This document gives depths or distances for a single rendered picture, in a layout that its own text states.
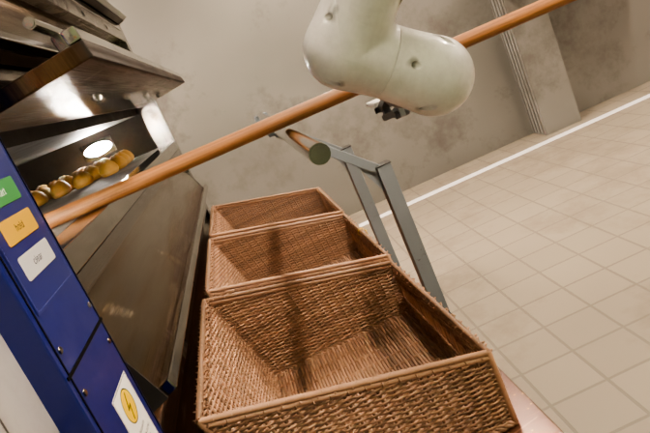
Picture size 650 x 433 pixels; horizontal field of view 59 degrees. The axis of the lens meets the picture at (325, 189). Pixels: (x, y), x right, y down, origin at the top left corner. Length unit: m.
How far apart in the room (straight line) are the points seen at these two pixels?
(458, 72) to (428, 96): 0.05
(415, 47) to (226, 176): 3.86
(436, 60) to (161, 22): 3.88
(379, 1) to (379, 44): 0.06
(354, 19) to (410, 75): 0.10
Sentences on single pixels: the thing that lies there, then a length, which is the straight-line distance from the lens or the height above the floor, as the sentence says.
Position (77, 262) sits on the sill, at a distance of 0.87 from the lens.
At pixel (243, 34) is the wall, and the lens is 4.51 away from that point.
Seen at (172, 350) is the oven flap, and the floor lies 0.95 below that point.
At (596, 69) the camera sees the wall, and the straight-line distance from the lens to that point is 5.32.
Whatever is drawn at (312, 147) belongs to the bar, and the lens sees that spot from 0.77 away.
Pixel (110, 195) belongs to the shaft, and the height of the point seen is 1.19.
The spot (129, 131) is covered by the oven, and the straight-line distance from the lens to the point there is 2.61.
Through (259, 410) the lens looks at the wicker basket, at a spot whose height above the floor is 0.82.
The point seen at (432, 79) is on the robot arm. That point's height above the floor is 1.19.
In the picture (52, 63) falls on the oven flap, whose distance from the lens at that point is 0.81.
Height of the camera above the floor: 1.28
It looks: 13 degrees down
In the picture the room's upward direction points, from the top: 23 degrees counter-clockwise
